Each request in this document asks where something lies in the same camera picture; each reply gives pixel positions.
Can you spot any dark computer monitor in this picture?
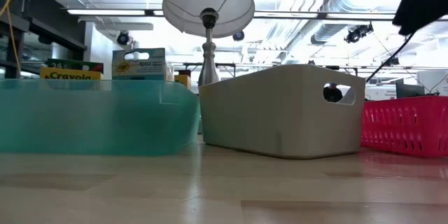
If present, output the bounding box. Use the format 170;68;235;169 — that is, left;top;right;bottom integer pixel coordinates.
396;83;426;99

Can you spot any grey plastic bin with handle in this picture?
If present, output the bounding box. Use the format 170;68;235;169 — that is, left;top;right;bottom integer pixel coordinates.
198;64;367;159

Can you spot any white teal Crayola box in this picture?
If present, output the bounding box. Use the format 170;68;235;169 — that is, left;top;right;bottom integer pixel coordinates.
111;48;174;81

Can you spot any yellow Crayola 24 crayon box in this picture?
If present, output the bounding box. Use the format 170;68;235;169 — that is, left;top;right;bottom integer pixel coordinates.
39;58;105;81

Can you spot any table lamp white shade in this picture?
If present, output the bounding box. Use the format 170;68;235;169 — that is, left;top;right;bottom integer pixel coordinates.
162;0;256;134

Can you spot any ceiling light strip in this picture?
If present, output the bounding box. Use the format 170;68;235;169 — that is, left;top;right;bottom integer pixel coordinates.
66;8;164;17
253;10;403;21

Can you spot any person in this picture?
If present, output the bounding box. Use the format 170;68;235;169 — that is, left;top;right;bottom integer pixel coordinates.
322;83;344;103

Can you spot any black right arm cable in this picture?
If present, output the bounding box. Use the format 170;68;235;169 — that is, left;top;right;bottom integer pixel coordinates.
365;31;418;83

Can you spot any teal translucent plastic bin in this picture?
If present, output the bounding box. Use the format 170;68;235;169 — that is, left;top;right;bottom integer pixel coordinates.
0;78;202;157

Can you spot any red perforated plastic basket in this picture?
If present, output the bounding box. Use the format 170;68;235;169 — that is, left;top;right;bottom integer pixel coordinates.
360;95;448;158

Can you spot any yellow hanging cable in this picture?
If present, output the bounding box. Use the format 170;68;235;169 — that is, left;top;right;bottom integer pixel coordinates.
0;0;26;75

